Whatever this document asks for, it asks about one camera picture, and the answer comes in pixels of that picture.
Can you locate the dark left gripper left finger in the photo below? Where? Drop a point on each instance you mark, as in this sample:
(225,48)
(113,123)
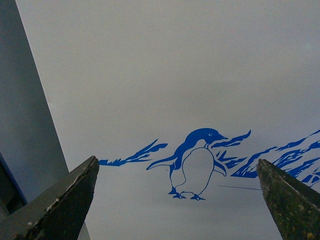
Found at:
(59,212)

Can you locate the white chest freezer blue rim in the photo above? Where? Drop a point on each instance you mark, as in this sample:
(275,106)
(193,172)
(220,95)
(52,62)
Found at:
(121,74)

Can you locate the dark blue-edged cabinet at left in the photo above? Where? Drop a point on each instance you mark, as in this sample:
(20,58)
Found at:
(11,196)

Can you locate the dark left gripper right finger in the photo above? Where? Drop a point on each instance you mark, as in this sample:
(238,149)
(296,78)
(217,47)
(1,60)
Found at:
(294,206)

